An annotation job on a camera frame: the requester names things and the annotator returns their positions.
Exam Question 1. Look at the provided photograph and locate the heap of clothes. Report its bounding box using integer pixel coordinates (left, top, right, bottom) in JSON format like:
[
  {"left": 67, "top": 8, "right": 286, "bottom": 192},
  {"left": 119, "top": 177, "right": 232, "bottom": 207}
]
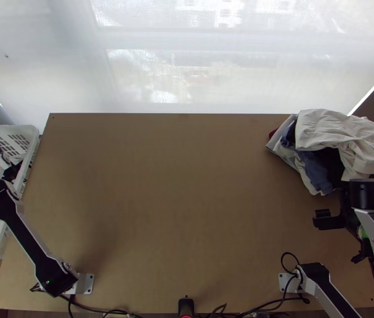
[{"left": 265, "top": 108, "right": 374, "bottom": 197}]

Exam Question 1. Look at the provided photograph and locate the white laundry basket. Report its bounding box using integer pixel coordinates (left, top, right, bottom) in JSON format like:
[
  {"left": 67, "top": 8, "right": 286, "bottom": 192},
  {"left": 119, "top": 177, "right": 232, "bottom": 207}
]
[{"left": 0, "top": 124, "right": 40, "bottom": 267}]

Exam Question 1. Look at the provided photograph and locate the black cable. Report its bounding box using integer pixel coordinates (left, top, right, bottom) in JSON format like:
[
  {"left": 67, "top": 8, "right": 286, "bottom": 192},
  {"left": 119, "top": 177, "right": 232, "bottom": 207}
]
[
  {"left": 29, "top": 284, "right": 133, "bottom": 318},
  {"left": 280, "top": 252, "right": 311, "bottom": 304},
  {"left": 206, "top": 297, "right": 307, "bottom": 318}
]

